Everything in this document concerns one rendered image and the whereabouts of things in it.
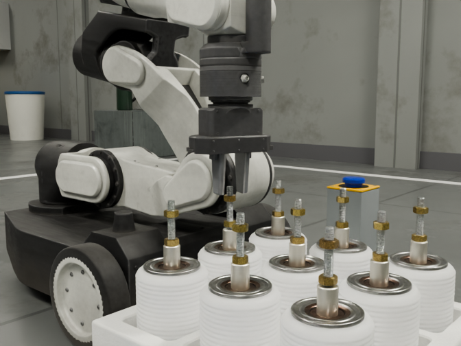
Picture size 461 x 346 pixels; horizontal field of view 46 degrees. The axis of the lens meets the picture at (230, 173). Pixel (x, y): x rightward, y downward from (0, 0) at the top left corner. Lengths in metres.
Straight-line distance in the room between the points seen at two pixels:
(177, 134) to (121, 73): 0.19
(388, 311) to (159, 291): 0.27
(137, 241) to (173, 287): 0.38
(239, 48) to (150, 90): 0.45
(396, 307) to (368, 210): 0.37
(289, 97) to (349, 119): 0.58
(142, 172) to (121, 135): 3.21
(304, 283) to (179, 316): 0.16
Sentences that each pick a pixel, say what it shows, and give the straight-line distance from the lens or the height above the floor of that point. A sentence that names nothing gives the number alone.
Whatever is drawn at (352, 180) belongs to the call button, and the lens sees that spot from 0.98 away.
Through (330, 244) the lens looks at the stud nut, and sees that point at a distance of 0.55.
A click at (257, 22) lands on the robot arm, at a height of 0.57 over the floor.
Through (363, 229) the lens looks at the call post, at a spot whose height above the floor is 0.24.
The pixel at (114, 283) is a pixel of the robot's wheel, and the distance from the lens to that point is 1.00.
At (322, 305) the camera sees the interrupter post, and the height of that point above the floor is 0.26.
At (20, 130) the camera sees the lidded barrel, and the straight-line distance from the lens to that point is 6.75.
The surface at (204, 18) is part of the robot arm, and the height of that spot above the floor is 0.58.
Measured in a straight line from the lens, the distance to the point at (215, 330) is 0.63.
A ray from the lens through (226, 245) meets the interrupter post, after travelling 0.79.
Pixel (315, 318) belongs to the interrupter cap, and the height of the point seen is 0.25.
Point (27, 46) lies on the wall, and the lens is 7.57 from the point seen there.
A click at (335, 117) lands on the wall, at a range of 4.22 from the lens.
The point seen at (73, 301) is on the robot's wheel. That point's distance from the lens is 1.11.
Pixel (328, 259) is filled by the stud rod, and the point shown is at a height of 0.31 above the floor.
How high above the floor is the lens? 0.47
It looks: 8 degrees down
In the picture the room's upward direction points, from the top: straight up
